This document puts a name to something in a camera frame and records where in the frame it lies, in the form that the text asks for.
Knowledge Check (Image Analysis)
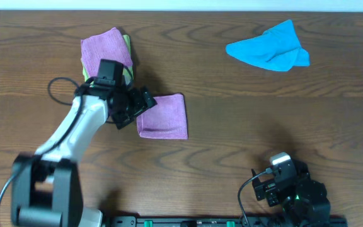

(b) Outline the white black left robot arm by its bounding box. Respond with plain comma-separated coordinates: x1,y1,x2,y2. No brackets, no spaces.
11,84,156,227

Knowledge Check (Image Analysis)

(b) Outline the purple microfiber cloth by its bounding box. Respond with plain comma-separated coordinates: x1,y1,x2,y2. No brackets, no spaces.
137,93,188,139

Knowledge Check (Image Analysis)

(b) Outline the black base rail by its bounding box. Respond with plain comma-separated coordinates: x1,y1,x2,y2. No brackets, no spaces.
104,214,348,227

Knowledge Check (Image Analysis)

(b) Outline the folded green cloth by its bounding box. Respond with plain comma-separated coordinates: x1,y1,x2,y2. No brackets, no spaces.
81,35,134,86

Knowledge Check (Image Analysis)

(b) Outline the blue microfiber cloth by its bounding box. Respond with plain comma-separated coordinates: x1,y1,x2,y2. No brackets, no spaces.
226,20,310,72

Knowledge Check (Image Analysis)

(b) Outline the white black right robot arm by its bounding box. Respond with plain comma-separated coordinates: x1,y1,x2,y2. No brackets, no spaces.
252,159,331,227

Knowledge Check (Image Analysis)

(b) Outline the folded purple cloth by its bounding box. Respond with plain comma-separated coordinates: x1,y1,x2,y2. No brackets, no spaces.
81,27,133,77

